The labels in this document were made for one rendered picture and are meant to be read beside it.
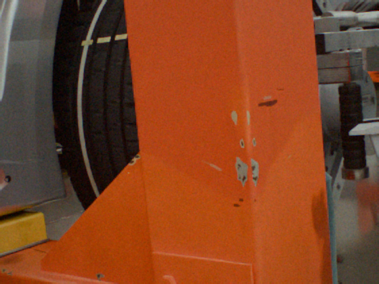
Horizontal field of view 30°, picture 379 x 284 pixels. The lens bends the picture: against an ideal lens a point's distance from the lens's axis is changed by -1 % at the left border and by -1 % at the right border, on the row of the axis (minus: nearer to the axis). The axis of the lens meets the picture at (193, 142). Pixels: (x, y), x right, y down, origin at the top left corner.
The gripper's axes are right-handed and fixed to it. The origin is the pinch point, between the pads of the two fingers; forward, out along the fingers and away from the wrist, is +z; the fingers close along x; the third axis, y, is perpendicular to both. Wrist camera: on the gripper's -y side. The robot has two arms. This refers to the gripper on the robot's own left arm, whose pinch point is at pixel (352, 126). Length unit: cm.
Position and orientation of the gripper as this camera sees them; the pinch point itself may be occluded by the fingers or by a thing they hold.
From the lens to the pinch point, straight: 115.7
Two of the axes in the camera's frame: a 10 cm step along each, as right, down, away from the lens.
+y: 1.0, 9.9, 1.2
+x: -1.2, -1.1, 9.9
